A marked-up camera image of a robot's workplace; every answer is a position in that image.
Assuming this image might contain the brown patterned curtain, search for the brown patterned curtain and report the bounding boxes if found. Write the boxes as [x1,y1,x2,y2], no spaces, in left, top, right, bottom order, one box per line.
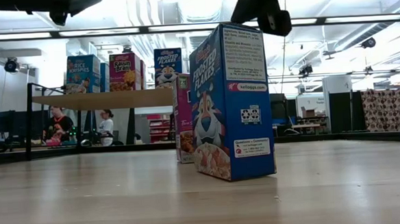
[360,87,400,134]

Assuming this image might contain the black partition panel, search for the black partition panel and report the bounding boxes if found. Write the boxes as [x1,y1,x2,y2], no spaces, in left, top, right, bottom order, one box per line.
[328,90,364,133]

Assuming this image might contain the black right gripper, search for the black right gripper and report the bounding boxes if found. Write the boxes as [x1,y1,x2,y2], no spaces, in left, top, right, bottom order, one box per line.
[230,0,292,40]

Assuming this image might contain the brown cardboard box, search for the brown cardboard box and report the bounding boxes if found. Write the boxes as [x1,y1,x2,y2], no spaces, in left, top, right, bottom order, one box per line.
[301,105,317,119]

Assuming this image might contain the white pillar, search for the white pillar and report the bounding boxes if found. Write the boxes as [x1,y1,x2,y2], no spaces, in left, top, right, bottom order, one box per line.
[323,75,355,134]

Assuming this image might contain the black aluminium table frame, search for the black aluminium table frame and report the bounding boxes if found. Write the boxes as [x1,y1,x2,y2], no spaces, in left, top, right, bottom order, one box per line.
[0,128,400,167]

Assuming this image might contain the person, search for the person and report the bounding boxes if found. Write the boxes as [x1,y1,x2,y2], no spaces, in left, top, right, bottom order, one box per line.
[41,104,76,148]
[97,108,116,147]

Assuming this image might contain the red storage shelving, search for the red storage shelving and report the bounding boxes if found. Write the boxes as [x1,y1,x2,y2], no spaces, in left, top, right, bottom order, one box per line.
[147,113,175,143]

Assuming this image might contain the background table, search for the background table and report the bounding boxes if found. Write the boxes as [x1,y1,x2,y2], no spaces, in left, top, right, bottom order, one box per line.
[291,121,323,135]

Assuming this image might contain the Frosted Flakes cereal box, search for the Frosted Flakes cereal box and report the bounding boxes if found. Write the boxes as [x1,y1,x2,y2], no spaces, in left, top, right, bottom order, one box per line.
[153,47,184,90]
[185,20,277,184]

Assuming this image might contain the wooden shelf board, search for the wooden shelf board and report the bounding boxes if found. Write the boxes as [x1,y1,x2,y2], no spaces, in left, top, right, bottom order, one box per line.
[31,88,174,114]

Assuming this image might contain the black shelf leg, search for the black shelf leg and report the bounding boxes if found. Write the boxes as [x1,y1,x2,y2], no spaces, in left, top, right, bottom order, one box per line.
[75,110,86,149]
[124,107,137,146]

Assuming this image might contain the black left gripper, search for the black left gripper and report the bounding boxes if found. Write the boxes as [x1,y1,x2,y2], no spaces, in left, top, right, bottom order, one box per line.
[45,0,104,27]

